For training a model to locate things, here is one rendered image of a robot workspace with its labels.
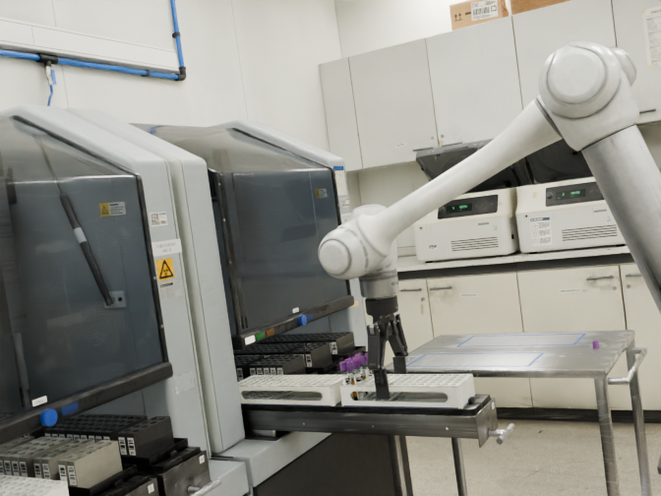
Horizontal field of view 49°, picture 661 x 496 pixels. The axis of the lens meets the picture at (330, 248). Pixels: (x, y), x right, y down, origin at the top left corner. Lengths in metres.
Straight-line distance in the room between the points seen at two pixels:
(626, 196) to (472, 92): 3.01
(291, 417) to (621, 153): 0.97
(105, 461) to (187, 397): 0.27
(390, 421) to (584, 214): 2.38
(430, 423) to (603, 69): 0.81
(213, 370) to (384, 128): 2.95
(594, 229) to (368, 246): 2.50
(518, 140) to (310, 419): 0.80
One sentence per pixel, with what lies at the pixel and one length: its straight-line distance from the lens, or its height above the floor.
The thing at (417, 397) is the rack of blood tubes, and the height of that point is 0.81.
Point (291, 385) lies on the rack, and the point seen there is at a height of 0.86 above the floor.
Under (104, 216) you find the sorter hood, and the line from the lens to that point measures 1.51.
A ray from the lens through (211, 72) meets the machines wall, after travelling 3.77.
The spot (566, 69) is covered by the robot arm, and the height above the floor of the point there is 1.45.
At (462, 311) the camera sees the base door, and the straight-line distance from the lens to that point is 4.07.
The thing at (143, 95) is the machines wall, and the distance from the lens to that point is 3.35.
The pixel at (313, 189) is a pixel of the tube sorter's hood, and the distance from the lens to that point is 2.17.
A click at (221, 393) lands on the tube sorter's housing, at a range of 1.78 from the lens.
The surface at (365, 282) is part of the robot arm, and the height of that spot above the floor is 1.10.
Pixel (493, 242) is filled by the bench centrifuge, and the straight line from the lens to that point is 3.97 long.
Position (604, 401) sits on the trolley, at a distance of 1.84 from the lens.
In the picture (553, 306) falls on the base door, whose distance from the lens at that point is 3.93.
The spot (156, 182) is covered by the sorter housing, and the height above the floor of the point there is 1.39.
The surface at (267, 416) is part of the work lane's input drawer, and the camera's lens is 1.83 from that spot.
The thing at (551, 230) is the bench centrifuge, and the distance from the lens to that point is 3.89.
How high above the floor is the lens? 1.27
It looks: 3 degrees down
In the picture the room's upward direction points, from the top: 8 degrees counter-clockwise
